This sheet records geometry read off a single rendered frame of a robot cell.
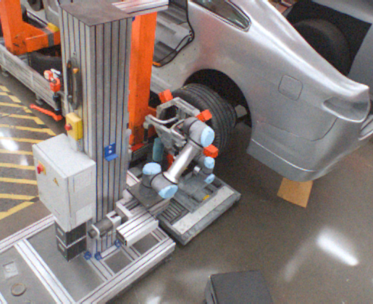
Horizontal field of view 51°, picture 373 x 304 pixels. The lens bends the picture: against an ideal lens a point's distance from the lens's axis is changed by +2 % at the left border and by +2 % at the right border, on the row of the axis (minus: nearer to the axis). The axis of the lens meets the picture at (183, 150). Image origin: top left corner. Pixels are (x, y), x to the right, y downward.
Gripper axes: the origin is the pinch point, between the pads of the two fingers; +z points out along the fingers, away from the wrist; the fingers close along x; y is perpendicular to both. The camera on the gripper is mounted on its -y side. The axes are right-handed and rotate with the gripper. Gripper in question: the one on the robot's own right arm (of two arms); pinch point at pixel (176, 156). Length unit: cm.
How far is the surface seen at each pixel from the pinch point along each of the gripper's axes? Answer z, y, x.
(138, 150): 67, -56, -28
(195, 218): -18, -75, -22
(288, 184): -51, -82, -137
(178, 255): -31, -83, 14
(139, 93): 55, 24, -10
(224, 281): -81, -49, 25
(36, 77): 221, -47, -16
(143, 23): 55, 82, -9
